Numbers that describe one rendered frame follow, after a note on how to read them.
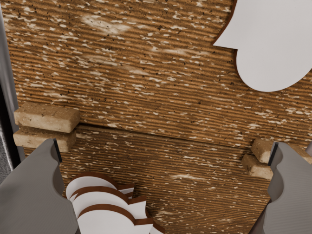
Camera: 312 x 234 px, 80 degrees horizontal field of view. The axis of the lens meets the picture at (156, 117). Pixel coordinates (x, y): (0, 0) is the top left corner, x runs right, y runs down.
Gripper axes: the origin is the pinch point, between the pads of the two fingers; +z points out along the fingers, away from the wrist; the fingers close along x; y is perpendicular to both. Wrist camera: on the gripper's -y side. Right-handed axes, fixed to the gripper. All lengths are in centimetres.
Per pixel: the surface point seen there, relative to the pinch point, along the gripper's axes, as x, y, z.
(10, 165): -22.4, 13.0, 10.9
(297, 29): 11.7, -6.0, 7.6
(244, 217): 13.6, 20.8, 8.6
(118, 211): -5.0, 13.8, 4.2
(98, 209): -7.3, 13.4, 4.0
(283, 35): 10.6, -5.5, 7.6
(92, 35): -6.8, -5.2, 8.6
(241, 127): 9.5, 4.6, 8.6
